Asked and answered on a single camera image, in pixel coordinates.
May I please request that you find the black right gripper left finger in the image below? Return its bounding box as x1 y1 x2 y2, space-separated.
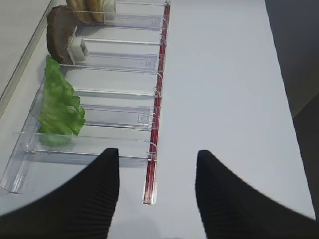
0 148 120 239

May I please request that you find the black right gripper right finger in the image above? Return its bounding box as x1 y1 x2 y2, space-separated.
195 150 319 239

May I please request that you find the lettuce leaf in rack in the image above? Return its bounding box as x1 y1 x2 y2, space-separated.
38 55 85 147

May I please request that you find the rear meat patty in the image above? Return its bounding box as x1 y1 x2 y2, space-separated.
46 5 76 64

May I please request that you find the clear right acrylic rack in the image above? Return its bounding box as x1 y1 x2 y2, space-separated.
0 0 170 199

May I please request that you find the metal baking tray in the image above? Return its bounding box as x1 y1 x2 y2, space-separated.
0 0 56 108

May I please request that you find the red rail strip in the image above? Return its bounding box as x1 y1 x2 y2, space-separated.
143 2 171 205

